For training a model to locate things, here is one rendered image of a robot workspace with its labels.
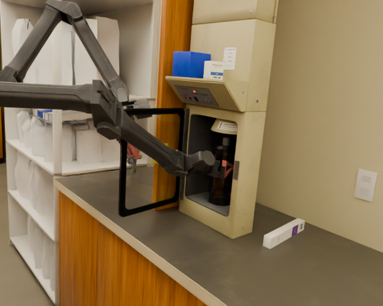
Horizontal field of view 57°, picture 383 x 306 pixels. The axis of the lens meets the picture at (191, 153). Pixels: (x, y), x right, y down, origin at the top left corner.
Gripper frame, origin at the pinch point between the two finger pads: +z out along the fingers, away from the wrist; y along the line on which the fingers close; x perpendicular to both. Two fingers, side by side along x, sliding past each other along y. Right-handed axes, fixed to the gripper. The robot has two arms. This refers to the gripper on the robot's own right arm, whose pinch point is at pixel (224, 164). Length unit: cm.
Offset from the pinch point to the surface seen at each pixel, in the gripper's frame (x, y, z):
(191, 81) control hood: -31.2, 0.4, -21.3
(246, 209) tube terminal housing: 13.3, -15.9, -2.4
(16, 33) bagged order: -57, 183, -28
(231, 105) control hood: -24.3, -13.2, -14.3
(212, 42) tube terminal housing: -46.2, 2.6, -10.8
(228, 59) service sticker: -40.1, -6.2, -10.8
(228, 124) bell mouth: -17.3, -5.7, -6.4
